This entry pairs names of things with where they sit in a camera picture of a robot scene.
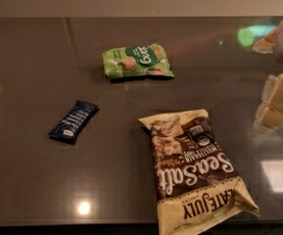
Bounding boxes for brown sea salt chip bag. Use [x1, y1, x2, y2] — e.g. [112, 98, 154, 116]
[140, 109, 259, 235]

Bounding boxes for green snack bag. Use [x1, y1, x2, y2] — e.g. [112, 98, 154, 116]
[102, 43, 174, 80]

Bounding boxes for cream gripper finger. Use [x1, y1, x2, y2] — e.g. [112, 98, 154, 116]
[261, 72, 283, 112]
[253, 104, 283, 133]

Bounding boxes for dark blue rxbar wrapper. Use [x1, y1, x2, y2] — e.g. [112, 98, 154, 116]
[48, 100, 99, 143]

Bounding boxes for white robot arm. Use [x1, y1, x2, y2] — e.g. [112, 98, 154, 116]
[253, 20, 283, 133]

